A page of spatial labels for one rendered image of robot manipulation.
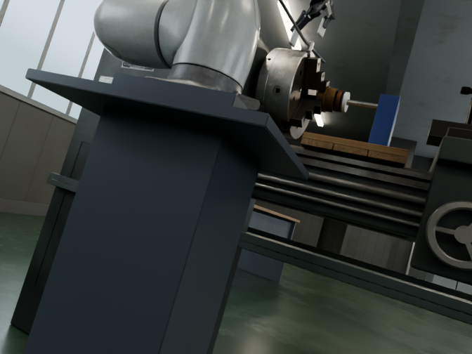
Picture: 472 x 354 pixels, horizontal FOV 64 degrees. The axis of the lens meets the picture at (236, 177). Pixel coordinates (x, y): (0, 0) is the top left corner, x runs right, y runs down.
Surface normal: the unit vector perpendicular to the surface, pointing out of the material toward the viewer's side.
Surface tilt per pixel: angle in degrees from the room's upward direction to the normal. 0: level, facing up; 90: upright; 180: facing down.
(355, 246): 90
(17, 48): 90
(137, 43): 136
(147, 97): 90
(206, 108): 90
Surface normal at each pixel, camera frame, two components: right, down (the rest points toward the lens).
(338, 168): -0.37, -0.19
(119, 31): -0.47, 0.33
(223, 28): 0.18, -0.03
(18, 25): 0.91, 0.23
